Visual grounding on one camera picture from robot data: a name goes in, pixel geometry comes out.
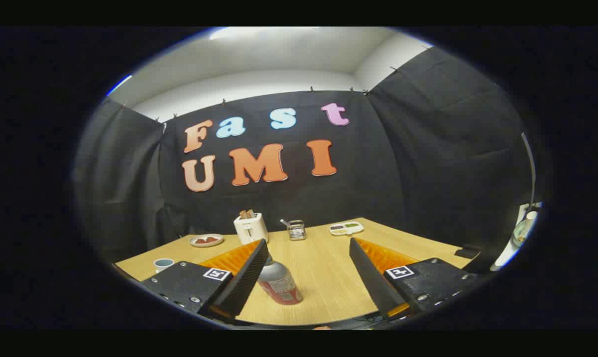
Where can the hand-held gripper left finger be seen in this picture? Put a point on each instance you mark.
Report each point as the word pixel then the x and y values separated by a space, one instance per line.
pixel 239 287

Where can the white tray with food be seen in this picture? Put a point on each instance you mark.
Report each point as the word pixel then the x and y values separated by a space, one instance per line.
pixel 346 228

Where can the metal spoon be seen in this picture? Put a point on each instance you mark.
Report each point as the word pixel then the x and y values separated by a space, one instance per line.
pixel 284 223

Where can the small white plate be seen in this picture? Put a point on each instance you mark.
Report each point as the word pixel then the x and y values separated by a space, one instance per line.
pixel 206 243

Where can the thin metal pole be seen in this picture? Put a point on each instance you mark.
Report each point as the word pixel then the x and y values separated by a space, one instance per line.
pixel 530 168

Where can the wooden table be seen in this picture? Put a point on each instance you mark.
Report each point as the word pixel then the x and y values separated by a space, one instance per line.
pixel 319 267

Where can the flat black object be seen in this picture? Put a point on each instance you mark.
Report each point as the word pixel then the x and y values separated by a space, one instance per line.
pixel 467 252

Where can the silver bottle with red label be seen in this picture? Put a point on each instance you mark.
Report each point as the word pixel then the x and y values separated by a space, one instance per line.
pixel 279 283

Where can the black backdrop cloth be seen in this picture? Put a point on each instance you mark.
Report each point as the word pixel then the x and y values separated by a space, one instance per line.
pixel 403 173

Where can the brown toast slice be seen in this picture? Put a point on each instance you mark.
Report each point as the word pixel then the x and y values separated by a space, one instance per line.
pixel 247 214

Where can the red food pieces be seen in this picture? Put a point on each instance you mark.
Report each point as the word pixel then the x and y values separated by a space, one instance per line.
pixel 206 240

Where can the white toaster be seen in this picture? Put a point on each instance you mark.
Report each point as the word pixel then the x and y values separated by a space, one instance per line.
pixel 251 230

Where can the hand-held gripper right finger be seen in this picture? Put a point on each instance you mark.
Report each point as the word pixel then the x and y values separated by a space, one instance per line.
pixel 371 282

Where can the white cup with blue inside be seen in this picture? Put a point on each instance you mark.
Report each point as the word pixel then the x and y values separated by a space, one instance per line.
pixel 163 265

